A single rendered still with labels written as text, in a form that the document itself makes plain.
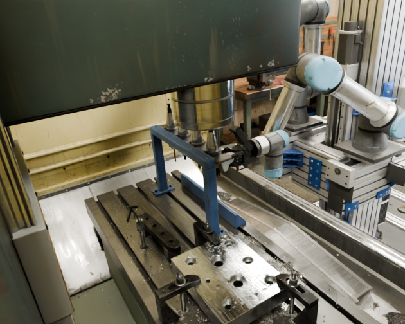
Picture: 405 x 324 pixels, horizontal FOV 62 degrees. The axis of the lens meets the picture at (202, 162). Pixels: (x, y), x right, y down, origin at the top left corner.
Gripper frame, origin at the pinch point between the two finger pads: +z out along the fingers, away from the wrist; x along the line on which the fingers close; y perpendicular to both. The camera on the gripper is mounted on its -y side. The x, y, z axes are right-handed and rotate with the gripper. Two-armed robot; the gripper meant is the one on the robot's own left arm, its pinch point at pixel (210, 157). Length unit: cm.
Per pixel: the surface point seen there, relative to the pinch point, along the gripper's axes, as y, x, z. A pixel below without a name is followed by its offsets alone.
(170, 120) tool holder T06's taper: -6.6, 31.2, -0.6
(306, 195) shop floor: 120, 95, -157
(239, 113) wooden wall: 77, 238, -189
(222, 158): -1.6, -6.4, -0.7
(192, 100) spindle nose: -29.8, -27.8, 19.8
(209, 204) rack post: 14.0, -6.7, 6.2
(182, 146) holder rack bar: -3.1, 9.9, 5.8
